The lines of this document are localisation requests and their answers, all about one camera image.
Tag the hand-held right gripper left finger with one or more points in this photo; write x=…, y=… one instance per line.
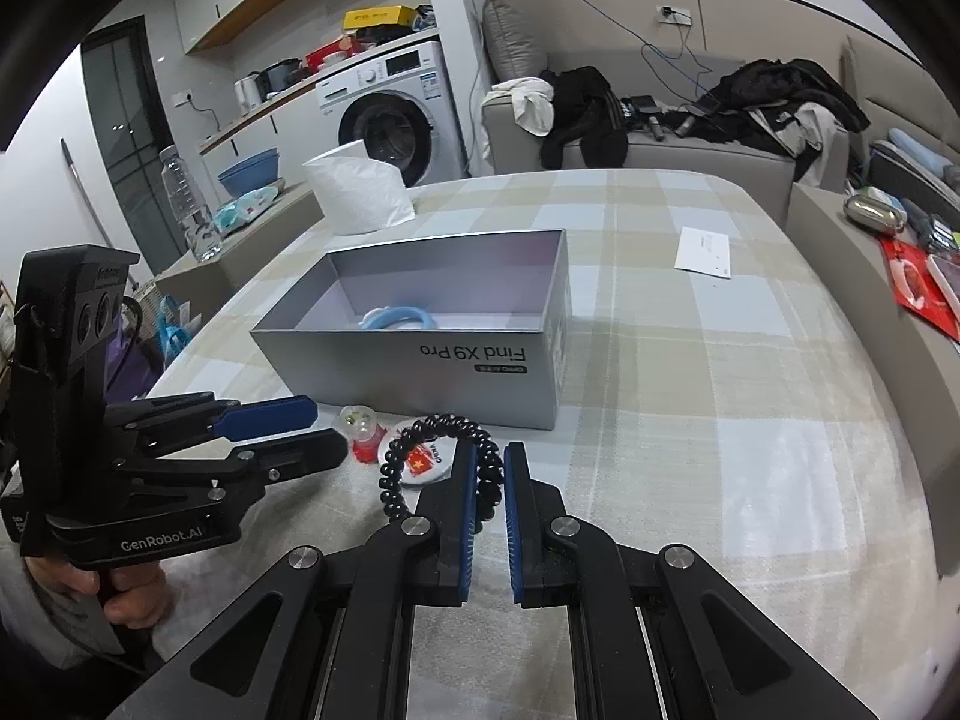
x=466, y=517

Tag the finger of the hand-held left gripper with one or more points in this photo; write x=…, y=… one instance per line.
x=300, y=454
x=262, y=414

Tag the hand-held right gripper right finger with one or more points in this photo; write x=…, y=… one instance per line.
x=514, y=517

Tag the grey cardboard box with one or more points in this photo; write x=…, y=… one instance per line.
x=450, y=367

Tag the light blue bangle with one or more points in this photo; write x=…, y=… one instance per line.
x=397, y=313

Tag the person's left forearm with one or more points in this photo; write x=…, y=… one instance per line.
x=45, y=622

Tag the person's left hand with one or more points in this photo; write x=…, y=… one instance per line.
x=135, y=600

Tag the small red plastic toy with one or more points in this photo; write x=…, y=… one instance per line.
x=364, y=446

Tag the round red-rimmed badge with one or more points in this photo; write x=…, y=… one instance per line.
x=424, y=461

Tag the blue plastic bag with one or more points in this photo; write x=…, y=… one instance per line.
x=172, y=334

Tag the clear water bottle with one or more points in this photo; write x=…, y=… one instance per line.
x=187, y=202

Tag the wet wipes pack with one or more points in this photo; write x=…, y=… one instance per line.
x=244, y=210

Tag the checked tablecloth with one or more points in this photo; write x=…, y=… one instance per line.
x=712, y=427

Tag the dark glass door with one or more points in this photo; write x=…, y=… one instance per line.
x=127, y=127

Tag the white tissue roll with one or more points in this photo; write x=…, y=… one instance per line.
x=352, y=187

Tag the blue plastic basin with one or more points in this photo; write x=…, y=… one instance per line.
x=251, y=169

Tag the white kettle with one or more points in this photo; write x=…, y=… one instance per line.
x=247, y=94

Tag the white envelope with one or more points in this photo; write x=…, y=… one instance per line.
x=701, y=251

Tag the white washing machine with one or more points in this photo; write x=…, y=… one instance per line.
x=390, y=75

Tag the grey sofa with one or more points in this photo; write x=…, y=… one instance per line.
x=675, y=157

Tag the black jacket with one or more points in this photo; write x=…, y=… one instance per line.
x=585, y=120

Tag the white cloth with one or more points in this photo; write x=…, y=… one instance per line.
x=532, y=109

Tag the beige side ledge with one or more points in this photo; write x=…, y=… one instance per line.
x=847, y=277

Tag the yellow cardboard box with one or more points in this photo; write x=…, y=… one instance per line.
x=379, y=17

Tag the grey pillow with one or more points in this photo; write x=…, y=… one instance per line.
x=514, y=45

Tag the red printed packet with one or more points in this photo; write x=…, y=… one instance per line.
x=911, y=277

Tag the metal case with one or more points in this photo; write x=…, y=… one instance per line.
x=874, y=211

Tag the white grey garment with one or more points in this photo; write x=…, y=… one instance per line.
x=814, y=127

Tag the black clothes pile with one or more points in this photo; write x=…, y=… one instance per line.
x=787, y=82

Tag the light blue blanket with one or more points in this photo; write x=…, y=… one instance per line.
x=919, y=150

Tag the wall power socket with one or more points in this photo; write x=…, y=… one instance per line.
x=673, y=15

